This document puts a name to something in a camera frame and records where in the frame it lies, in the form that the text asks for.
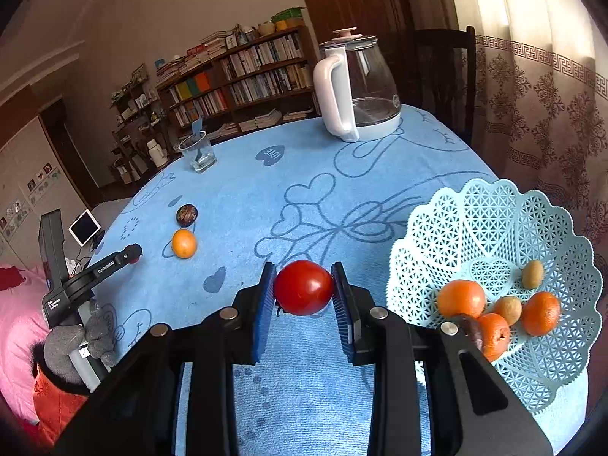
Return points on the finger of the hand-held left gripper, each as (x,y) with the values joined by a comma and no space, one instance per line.
(107,266)

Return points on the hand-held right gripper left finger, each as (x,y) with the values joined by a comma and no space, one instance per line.
(263,313)

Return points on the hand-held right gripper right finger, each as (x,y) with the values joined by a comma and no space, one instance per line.
(343,323)

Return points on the red tomato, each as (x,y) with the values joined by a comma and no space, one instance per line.
(304,287)

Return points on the large orange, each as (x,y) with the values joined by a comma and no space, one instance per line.
(460,298)

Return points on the dark purple passion fruit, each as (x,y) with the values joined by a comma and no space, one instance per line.
(186,214)
(471,330)

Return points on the light blue lattice basket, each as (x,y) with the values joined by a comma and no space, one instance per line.
(475,228)

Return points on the brown kiwi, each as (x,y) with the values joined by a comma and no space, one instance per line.
(533,274)
(508,310)

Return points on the person's left hand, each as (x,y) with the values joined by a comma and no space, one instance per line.
(59,351)

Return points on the white tablet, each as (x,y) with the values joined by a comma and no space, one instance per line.
(84,227)

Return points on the pink blanket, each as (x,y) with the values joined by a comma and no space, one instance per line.
(19,323)

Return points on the small orange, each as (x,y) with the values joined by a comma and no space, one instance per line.
(184,243)

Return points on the dark wooden doorway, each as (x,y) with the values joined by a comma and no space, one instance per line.
(71,152)

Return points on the white thermos bottle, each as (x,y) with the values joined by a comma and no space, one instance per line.
(156,152)

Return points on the clear drinking glass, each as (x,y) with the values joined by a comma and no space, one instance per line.
(198,154)

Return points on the small cluttered wooden shelf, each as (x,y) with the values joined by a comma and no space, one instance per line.
(135,123)

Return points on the orange mandarin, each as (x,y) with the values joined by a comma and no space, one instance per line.
(496,337)
(541,312)

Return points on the blue paper slip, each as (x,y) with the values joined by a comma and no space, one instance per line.
(196,127)

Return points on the wooden bookshelf with books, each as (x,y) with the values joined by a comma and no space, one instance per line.
(237,85)

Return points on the dark wooden chair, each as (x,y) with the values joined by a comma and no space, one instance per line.
(446,71)

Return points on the green and yellow boxes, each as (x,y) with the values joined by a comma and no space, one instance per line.
(288,18)

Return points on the white patterned curtain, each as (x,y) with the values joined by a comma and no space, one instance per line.
(536,80)

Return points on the brown wooden door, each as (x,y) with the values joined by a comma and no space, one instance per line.
(351,0)

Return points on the wall posters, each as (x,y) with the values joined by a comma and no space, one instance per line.
(33,194)

